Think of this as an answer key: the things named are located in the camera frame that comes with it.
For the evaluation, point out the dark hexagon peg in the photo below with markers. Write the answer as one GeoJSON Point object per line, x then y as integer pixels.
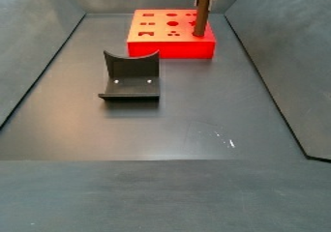
{"type": "Point", "coordinates": [202, 11]}

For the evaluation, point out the red shape sorter block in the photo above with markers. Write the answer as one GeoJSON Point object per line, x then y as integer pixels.
{"type": "Point", "coordinates": [165, 31]}

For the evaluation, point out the black curved holder stand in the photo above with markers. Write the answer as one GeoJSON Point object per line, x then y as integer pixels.
{"type": "Point", "coordinates": [133, 77]}

